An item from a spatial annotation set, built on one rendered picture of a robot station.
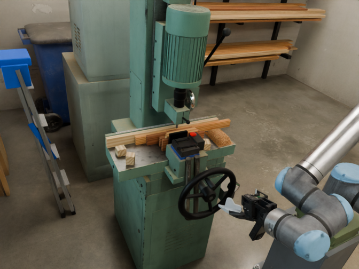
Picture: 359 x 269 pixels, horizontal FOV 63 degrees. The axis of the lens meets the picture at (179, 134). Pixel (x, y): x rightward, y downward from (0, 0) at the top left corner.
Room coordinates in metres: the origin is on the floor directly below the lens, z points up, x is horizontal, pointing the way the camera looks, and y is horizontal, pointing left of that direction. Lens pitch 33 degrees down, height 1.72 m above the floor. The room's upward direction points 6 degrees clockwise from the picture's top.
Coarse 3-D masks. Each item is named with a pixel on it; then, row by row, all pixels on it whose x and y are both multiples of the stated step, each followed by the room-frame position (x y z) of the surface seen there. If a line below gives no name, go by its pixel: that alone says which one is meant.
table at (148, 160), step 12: (132, 144) 1.13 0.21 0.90; (144, 144) 1.14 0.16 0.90; (156, 144) 1.15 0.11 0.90; (108, 156) 1.06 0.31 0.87; (144, 156) 1.05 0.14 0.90; (156, 156) 1.06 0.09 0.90; (216, 156) 1.17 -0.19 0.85; (120, 168) 0.95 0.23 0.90; (132, 168) 0.96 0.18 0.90; (144, 168) 0.98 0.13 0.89; (156, 168) 1.01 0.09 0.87; (168, 168) 1.02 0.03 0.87; (120, 180) 0.93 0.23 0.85; (180, 180) 0.97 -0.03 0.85
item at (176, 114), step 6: (168, 102) 1.27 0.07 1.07; (168, 108) 1.25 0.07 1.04; (174, 108) 1.21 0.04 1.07; (180, 108) 1.22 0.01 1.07; (186, 108) 1.23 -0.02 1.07; (168, 114) 1.25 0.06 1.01; (174, 114) 1.20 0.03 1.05; (180, 114) 1.19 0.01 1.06; (186, 114) 1.21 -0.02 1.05; (174, 120) 1.19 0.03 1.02; (180, 120) 1.19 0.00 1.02
